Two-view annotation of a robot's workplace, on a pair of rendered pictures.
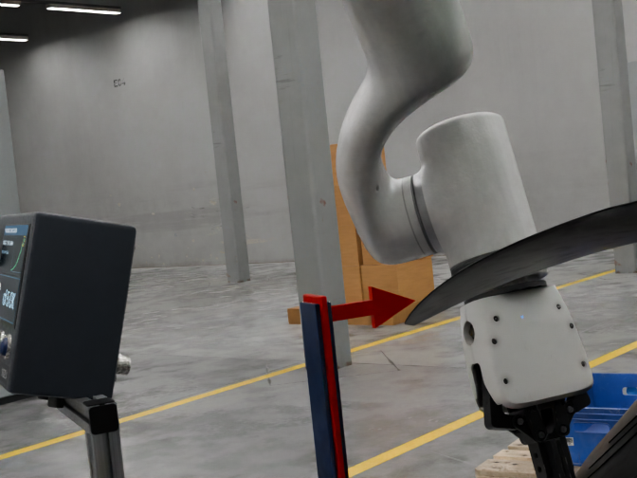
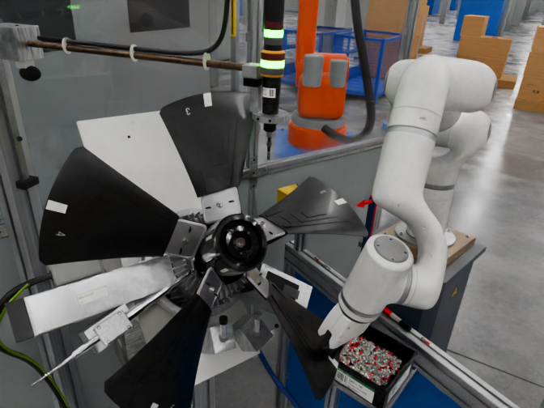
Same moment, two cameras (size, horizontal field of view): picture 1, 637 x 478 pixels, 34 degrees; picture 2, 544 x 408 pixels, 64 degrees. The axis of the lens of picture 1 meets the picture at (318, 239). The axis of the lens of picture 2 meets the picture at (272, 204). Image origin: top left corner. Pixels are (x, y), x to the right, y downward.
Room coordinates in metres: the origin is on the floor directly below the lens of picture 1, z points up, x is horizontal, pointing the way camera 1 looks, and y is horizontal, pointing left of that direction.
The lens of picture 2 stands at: (1.54, -0.47, 1.69)
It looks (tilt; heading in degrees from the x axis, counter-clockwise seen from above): 27 degrees down; 168
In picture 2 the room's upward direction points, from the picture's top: 3 degrees clockwise
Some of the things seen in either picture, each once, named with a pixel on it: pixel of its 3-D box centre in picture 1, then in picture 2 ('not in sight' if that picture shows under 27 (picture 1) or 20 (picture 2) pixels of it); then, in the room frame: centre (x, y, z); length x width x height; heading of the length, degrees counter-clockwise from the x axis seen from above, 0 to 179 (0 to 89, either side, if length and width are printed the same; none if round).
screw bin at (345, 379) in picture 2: not in sight; (361, 358); (0.79, -0.06, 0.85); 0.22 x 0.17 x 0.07; 39
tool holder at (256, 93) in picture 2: not in sight; (265, 92); (0.72, -0.32, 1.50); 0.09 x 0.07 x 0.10; 60
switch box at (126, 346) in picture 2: not in sight; (133, 335); (0.51, -0.66, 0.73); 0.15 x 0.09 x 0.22; 25
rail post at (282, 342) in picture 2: not in sight; (285, 342); (0.27, -0.12, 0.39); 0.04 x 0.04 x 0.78; 25
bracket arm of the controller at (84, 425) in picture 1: (79, 401); not in sight; (1.14, 0.28, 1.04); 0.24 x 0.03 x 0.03; 25
